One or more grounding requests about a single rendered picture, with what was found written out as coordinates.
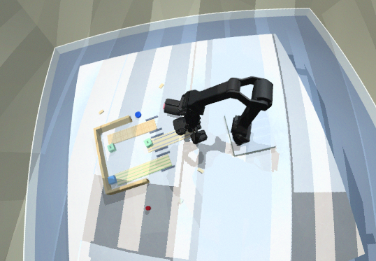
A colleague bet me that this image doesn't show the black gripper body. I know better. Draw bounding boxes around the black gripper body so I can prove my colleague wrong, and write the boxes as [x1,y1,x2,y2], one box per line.
[185,115,208,145]

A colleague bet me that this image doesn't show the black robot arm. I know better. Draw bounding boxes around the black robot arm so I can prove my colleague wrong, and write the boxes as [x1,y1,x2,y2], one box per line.
[164,76,273,146]

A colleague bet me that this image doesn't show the green cube with black x marks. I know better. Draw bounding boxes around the green cube with black x marks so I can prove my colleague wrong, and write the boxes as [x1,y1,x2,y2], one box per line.
[144,139,153,148]

